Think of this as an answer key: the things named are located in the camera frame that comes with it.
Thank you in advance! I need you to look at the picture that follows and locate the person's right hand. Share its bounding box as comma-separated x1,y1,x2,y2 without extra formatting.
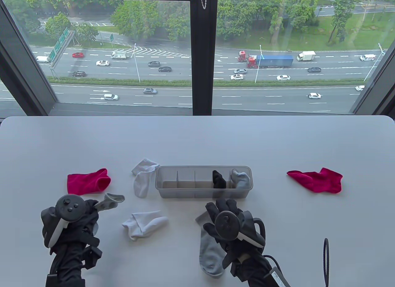
204,198,266,260

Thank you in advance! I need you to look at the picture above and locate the person's left hand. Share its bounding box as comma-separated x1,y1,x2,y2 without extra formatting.
61,200,101,249

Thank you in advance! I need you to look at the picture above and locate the grey sock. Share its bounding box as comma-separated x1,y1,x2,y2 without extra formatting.
93,193,125,235
195,208,228,277

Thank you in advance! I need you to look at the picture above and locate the red sock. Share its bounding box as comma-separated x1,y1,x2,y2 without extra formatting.
67,168,111,197
286,168,343,194

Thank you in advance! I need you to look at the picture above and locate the white sock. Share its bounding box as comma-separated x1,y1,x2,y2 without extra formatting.
131,159,161,198
122,210,169,240

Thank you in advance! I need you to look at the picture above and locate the light blue sock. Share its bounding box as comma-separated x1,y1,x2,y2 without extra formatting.
231,169,251,189

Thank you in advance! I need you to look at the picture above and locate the black sock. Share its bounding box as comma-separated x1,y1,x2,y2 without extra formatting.
212,170,227,189

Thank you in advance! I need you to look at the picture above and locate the person's right forearm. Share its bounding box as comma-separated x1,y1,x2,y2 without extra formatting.
231,253,278,287

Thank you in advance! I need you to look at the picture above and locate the black forearm sensor box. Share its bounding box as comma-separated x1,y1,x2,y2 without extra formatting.
46,274,86,287
268,267,291,287

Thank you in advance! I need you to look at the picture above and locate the person's left forearm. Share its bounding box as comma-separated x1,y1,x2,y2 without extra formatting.
46,244,90,287

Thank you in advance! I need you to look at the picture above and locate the clear plastic divided organizer box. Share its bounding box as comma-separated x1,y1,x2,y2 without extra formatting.
155,166,253,199

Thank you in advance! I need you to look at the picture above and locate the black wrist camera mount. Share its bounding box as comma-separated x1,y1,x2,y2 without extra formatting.
82,245,103,270
222,253,250,277

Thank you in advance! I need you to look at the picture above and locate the black cable loop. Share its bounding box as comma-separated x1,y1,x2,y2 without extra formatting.
322,238,330,287

